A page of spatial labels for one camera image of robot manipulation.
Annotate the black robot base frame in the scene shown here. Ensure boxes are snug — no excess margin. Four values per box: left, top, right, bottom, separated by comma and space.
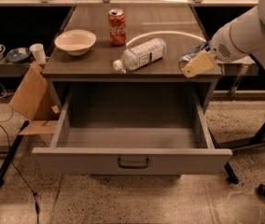
209, 101, 265, 185

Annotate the black stand leg left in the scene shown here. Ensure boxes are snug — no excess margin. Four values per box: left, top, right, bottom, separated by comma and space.
0, 133, 23, 188

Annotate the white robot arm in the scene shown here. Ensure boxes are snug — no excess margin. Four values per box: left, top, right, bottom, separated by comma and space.
179, 0, 265, 77

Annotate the grey open drawer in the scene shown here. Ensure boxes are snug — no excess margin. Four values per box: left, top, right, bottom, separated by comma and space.
33, 86, 231, 175

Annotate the white ceramic bowl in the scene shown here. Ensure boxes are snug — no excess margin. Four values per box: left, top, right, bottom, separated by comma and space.
54, 29, 96, 56

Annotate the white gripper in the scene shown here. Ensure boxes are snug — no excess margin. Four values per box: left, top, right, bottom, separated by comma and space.
181, 22, 242, 77

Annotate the blue bowl on shelf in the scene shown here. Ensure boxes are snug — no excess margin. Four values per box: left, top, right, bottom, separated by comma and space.
6, 48, 31, 63

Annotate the black drawer handle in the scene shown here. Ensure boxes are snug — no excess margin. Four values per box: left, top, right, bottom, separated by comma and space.
118, 158, 150, 170

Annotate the black cable on floor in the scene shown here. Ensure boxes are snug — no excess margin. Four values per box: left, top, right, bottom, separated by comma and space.
0, 105, 41, 224

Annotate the clear plastic water bottle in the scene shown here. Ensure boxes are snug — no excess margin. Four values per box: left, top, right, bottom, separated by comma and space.
113, 38, 167, 71

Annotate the grey cabinet with wood top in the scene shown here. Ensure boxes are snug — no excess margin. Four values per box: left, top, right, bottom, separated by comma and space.
43, 4, 221, 117

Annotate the white paper cup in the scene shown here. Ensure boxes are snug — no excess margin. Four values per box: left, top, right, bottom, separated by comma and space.
29, 43, 46, 64

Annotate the red coca-cola can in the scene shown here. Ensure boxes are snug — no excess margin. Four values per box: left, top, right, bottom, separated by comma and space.
108, 8, 126, 46

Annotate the brown cardboard box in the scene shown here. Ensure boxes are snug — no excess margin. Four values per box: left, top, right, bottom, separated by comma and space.
8, 62, 62, 135

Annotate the blue pepsi can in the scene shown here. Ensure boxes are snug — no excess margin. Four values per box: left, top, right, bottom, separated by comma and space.
178, 42, 210, 69

